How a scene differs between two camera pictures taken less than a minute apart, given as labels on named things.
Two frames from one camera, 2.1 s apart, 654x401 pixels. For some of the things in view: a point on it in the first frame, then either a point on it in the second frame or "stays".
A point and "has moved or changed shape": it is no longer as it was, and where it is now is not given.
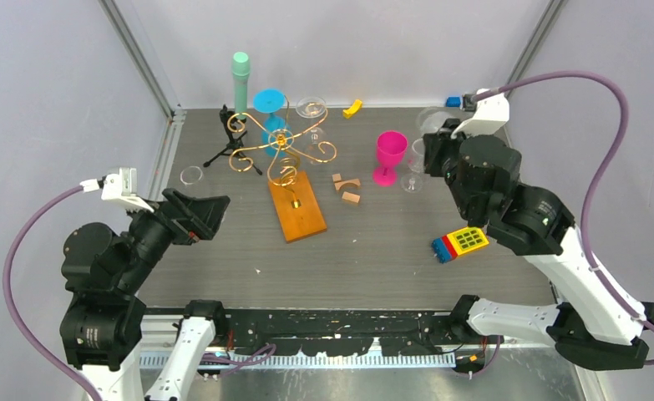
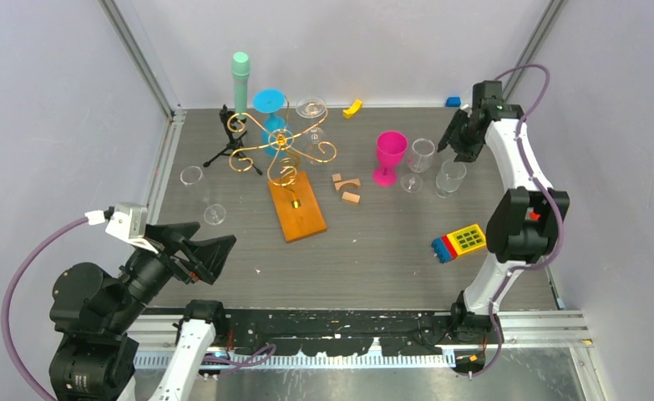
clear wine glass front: (413, 182) stays
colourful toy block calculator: (448, 246) stays
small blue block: (453, 101) stays
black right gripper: (437, 144) -> (465, 153)
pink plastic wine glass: (392, 146) stays
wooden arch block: (339, 184) stays
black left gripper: (200, 215) -> (205, 256)
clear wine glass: (316, 139) stays
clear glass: (431, 119) has moved or changed shape
